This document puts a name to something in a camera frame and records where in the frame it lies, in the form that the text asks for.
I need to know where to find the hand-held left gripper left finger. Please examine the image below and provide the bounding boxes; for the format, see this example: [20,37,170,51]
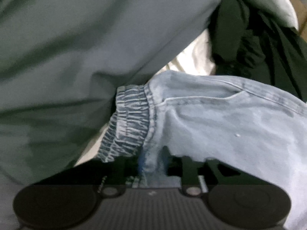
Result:
[36,157,144,196]

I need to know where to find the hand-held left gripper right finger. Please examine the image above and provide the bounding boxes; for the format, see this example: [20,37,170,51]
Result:
[163,146,243,196]

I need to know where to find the light blue denim pants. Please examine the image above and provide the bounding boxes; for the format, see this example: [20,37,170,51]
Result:
[97,70,307,230]

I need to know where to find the white printed bed sheet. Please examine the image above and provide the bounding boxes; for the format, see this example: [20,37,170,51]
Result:
[74,30,217,167]

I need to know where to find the grey blanket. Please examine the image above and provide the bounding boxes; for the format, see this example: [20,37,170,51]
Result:
[0,0,228,230]

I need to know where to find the black garment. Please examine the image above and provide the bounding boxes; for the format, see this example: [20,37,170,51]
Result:
[208,0,307,102]

